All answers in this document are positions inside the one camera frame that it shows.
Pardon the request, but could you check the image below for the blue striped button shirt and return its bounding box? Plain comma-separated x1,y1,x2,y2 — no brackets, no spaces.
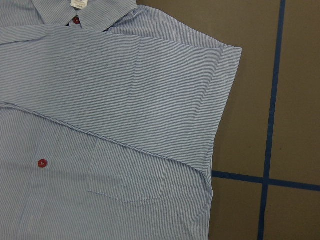
0,0,242,240

